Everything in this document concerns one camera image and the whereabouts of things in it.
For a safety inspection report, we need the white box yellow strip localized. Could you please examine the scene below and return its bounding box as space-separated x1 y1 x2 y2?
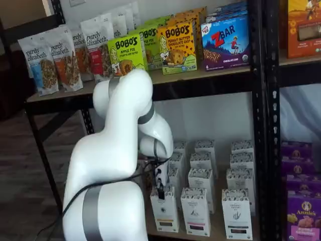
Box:
167 167 183 209
173 141 188 155
169 153 185 172
149 185 180 233

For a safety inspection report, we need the green Bobo's apple pie box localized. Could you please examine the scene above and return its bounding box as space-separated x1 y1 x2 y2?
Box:
136 25 161 71
107 33 146 77
144 15 174 33

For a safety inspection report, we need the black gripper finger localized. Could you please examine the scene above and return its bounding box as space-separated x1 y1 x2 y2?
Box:
155 179 166 199

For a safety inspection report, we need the white purely elizabeth granola bag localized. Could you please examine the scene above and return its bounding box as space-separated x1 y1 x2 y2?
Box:
124 1 140 35
110 12 129 38

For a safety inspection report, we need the blue Zbar box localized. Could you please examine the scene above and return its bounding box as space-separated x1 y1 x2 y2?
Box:
205 9 249 24
200 11 251 71
209 1 248 13

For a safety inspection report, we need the blue purely elizabeth granola bag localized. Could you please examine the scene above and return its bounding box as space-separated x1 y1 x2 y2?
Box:
17 32 60 97

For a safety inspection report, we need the white plastic sheet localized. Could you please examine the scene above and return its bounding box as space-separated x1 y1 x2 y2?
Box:
279 84 321 145

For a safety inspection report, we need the red purely elizabeth granola bag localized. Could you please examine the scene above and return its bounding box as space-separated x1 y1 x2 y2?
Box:
80 13 115 85

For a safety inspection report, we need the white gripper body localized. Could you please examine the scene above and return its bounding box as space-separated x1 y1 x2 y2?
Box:
154 160 171 189

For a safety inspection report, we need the white box dark strip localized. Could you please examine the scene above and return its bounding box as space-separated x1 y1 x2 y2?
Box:
221 188 253 240
230 153 254 171
231 140 254 155
226 168 255 216

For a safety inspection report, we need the white box pink strip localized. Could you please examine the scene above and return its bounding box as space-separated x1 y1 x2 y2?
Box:
180 187 211 237
188 167 215 214
195 140 216 154
190 152 217 176

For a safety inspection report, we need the orange snack box with window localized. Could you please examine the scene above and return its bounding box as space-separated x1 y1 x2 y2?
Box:
287 0 321 60

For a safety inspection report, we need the yellow Bobo's peanut butter box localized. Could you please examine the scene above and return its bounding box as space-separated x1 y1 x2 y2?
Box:
175 7 208 26
156 21 198 75
167 12 201 68

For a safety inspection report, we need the orange purely elizabeth granola bag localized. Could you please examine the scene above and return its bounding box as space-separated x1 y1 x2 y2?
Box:
47 24 84 92
71 27 95 82

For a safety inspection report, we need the purple Annie's snack box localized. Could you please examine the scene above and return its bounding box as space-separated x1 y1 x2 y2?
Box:
285 174 321 199
282 158 315 178
286 194 321 241
280 141 313 161

